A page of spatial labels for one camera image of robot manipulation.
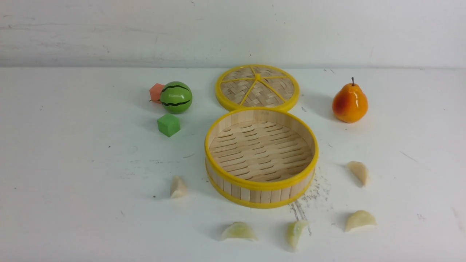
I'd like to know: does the red-orange toy cube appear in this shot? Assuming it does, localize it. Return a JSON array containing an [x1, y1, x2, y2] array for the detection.
[[149, 83, 165, 104]]

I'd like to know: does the green toy cube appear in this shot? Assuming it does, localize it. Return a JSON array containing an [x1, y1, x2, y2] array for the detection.
[[157, 114, 181, 137]]

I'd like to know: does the white dumpling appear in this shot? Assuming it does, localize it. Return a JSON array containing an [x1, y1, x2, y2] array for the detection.
[[170, 176, 188, 199], [346, 161, 371, 187], [345, 210, 378, 233]]

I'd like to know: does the bamboo steamer tray yellow rim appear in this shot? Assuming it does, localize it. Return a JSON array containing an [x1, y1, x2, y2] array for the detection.
[[204, 107, 319, 209]]

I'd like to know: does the greenish dumpling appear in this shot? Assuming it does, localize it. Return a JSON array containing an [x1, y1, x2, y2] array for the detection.
[[220, 222, 258, 241], [285, 220, 309, 252]]

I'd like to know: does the orange toy pear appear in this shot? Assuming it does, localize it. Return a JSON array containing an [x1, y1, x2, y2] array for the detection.
[[332, 77, 368, 124]]

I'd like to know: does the green toy watermelon ball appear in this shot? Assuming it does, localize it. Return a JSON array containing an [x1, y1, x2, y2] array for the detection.
[[160, 81, 193, 114]]

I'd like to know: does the woven bamboo steamer lid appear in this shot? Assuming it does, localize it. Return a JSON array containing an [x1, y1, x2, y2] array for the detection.
[[215, 64, 300, 111]]

